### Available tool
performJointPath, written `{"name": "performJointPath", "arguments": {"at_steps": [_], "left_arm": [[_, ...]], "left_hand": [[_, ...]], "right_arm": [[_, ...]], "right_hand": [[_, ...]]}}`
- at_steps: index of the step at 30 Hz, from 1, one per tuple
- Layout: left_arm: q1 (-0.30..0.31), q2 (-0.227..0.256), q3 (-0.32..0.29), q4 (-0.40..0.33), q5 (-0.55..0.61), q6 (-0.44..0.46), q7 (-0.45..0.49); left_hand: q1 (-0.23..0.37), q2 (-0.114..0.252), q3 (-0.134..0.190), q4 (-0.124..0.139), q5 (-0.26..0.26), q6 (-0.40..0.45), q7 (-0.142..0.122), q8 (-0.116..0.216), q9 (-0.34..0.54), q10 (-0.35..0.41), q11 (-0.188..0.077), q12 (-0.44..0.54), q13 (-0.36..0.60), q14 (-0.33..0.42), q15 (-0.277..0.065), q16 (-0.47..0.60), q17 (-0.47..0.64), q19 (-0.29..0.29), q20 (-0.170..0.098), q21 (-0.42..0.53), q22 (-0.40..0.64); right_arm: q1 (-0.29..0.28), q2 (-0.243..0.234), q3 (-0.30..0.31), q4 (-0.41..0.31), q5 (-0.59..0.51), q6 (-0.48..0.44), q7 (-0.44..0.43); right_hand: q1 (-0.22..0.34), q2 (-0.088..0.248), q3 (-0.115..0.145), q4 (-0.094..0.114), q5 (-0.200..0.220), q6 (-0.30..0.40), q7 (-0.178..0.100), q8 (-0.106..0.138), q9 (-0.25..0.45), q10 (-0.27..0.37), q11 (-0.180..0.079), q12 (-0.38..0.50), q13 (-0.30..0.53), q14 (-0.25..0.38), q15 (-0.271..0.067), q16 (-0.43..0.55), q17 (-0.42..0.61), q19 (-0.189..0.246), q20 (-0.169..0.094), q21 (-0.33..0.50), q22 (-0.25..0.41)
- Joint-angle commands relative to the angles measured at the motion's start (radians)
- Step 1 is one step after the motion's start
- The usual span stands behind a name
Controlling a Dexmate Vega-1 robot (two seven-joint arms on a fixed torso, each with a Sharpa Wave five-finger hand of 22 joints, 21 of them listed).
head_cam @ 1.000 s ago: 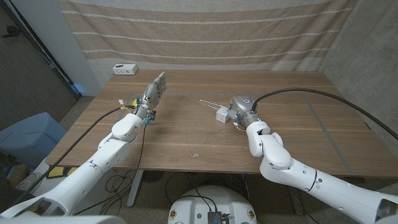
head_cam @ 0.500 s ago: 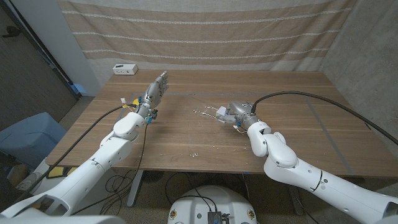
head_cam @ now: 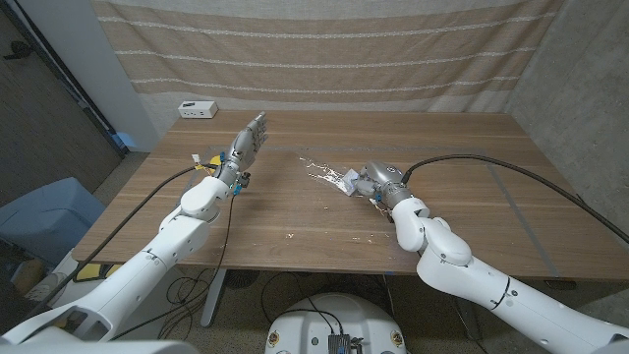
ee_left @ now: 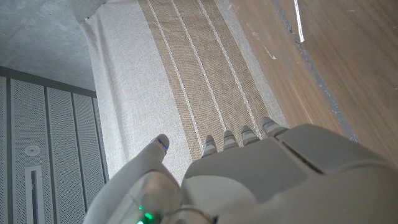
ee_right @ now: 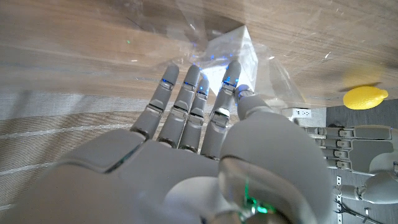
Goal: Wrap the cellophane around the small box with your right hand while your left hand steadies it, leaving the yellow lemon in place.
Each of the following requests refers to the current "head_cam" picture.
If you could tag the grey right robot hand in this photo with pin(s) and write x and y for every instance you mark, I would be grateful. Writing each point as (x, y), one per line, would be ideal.
(385, 176)

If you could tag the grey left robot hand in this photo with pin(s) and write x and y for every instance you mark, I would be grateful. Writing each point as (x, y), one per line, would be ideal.
(245, 147)

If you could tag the small white box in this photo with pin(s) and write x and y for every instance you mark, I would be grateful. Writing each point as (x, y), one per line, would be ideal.
(350, 181)

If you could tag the clear cellophane sheet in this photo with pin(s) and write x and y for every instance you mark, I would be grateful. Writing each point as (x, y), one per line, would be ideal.
(324, 173)

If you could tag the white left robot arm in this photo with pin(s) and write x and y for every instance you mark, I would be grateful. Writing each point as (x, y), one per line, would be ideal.
(147, 265)

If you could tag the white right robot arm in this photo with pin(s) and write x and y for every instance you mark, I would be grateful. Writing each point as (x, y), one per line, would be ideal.
(467, 275)

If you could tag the white power strip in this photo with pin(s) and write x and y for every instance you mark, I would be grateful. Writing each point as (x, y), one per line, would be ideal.
(197, 109)

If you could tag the small light blue object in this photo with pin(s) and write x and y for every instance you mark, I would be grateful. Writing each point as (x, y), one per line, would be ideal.
(127, 141)

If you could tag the beige striped backdrop cloth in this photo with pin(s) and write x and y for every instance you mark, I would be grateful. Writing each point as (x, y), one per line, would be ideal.
(319, 49)

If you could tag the dark round grille disc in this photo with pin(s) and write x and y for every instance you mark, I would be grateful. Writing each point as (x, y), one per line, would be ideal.
(243, 279)

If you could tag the white robot torso base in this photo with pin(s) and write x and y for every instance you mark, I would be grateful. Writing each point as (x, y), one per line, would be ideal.
(304, 329)

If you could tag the grey electronics module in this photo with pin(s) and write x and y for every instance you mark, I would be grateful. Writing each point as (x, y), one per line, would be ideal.
(339, 345)

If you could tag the white floor mat yellow print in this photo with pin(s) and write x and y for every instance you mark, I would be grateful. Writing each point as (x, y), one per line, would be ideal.
(100, 273)

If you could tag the blue-grey storage bin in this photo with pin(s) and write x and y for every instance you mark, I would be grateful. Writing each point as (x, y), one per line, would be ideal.
(44, 216)

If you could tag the white sneaker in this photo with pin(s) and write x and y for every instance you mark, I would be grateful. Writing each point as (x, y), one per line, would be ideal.
(49, 287)

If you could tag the white robot chest plate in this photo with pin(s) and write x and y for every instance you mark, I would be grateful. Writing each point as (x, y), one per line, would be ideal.
(98, 348)

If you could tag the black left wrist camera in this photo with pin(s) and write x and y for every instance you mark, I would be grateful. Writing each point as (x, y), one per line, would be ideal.
(242, 181)

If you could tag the black door frame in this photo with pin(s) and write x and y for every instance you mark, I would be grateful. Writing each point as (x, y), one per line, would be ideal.
(81, 96)

